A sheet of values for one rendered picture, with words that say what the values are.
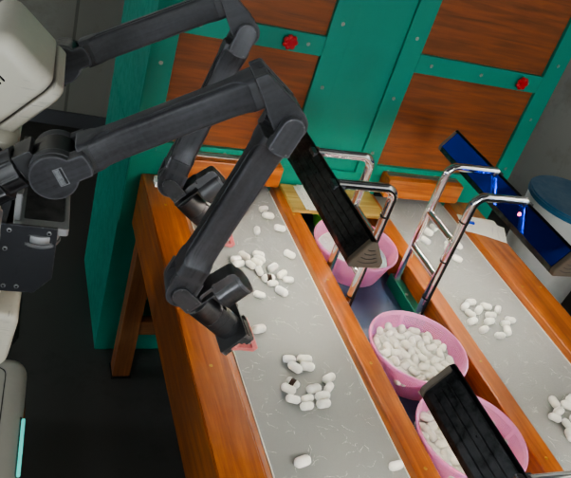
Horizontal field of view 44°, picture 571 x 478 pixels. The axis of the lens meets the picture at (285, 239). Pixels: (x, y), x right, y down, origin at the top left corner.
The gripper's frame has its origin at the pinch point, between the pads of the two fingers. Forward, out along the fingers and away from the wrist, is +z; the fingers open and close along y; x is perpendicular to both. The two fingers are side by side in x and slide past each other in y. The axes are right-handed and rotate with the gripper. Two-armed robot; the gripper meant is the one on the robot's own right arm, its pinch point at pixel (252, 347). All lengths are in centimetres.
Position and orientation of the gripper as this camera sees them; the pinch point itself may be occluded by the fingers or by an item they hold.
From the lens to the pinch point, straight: 149.9
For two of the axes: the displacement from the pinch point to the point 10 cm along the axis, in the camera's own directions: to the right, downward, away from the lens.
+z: 5.2, 5.6, 6.5
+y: -2.9, -5.9, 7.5
